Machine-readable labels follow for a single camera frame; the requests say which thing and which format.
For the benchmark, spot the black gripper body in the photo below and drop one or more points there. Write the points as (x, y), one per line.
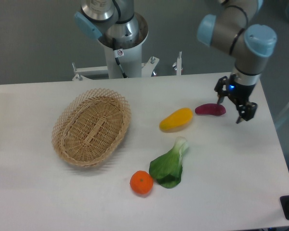
(238, 93)

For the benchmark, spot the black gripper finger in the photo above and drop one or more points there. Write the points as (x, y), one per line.
(246, 111)
(221, 89)

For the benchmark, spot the purple sweet potato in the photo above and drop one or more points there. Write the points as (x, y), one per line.
(210, 109)

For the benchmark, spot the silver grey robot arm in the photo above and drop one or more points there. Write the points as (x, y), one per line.
(230, 32)

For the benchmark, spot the yellow mango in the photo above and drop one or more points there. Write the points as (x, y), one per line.
(177, 120)

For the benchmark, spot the green bok choy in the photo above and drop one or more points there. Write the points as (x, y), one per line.
(167, 169)

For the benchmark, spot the orange tangerine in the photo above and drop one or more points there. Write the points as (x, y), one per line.
(141, 182)

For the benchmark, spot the woven wicker basket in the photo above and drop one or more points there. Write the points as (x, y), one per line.
(91, 127)

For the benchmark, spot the white bracket with bolt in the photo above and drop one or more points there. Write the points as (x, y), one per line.
(178, 66)

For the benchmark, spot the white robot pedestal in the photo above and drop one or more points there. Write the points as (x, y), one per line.
(122, 44)

